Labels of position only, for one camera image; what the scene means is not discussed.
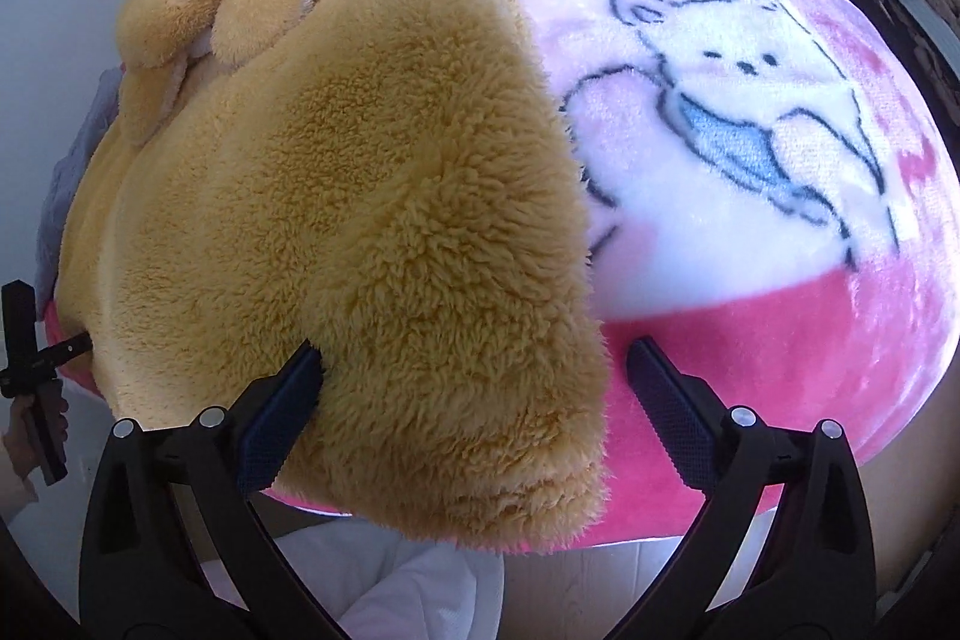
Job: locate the person's left hand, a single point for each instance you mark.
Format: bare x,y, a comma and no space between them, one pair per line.
16,441

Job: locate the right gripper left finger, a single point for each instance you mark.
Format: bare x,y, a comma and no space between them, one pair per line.
139,574

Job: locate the person's white pyjama torso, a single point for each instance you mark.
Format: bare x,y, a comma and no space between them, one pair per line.
376,583

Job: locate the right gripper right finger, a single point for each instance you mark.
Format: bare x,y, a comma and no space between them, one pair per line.
782,546

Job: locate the pink cartoon print blanket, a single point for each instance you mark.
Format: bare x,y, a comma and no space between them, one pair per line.
766,196

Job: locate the yellow fluffy plush garment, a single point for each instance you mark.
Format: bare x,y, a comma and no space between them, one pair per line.
389,181

